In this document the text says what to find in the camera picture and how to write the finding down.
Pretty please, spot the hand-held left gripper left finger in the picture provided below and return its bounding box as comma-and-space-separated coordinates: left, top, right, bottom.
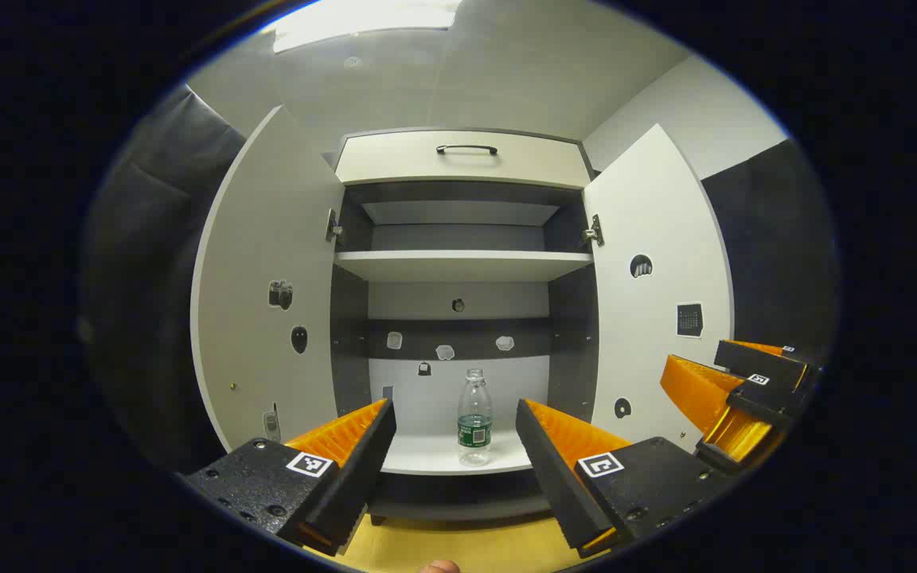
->
176, 398, 397, 556

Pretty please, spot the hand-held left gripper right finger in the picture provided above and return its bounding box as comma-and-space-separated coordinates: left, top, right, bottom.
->
516, 398, 738, 559

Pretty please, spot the clear plastic bottle green label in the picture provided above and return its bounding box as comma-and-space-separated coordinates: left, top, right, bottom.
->
457, 368, 494, 466

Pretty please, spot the white and grey cabinet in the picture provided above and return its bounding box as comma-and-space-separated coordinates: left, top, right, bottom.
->
330, 127, 601, 526

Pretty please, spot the white door with headphones sticker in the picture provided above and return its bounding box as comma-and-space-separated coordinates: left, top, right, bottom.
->
582, 123, 736, 454

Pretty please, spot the white door with camera sticker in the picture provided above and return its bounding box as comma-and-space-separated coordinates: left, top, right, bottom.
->
190, 105, 345, 453

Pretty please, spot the white cabinet shelf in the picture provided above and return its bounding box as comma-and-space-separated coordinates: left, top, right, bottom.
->
334, 251, 593, 283
379, 434, 536, 477

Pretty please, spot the white cabinet drawer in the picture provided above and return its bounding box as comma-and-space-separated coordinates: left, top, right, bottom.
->
334, 130, 593, 190

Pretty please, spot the ceiling light panel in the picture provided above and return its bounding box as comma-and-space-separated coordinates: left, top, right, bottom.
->
271, 0, 463, 55

